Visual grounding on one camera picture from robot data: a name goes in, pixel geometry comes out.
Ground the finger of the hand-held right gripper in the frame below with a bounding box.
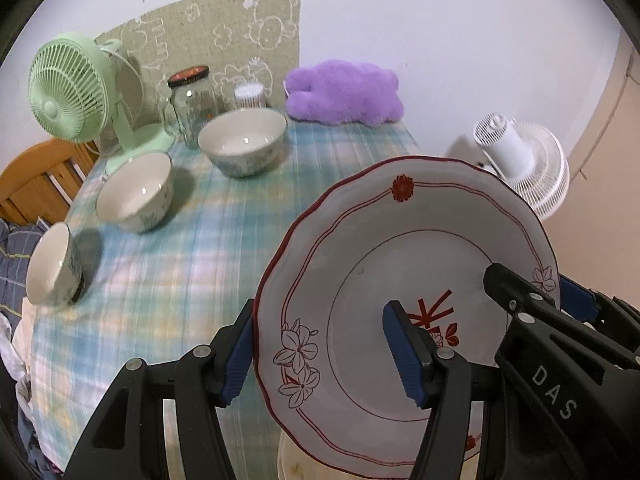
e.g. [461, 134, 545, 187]
[483, 262, 640, 370]
[558, 274, 640, 347]

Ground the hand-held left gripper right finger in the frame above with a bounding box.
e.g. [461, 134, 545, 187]
[382, 300, 501, 480]

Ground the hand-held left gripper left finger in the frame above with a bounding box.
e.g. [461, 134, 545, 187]
[62, 299, 257, 480]

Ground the red flower scalloped plate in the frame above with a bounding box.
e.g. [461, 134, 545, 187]
[253, 156, 561, 467]

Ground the medium floral ceramic bowl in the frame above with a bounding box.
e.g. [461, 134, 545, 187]
[96, 152, 175, 234]

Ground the small floral ceramic bowl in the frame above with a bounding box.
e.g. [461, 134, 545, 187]
[26, 222, 83, 308]

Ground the large floral ceramic bowl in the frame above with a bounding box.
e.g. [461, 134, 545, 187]
[197, 108, 288, 178]

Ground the plaid tablecloth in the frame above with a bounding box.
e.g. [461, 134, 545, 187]
[20, 110, 426, 480]

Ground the white standing fan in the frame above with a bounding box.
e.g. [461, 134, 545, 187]
[472, 113, 571, 220]

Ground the blue striped bedding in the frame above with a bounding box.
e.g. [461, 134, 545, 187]
[0, 217, 56, 316]

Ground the glass jar with dark lid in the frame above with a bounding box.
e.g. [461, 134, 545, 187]
[159, 65, 218, 149]

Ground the cotton swab container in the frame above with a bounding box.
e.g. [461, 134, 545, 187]
[234, 81, 268, 110]

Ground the purple plush toy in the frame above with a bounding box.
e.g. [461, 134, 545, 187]
[284, 59, 405, 127]

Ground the wooden headboard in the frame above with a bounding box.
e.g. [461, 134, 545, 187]
[0, 139, 98, 226]

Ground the green desk fan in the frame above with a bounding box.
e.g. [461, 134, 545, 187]
[28, 32, 173, 173]

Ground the green cartoon print mat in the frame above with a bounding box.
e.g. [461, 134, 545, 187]
[95, 0, 303, 133]

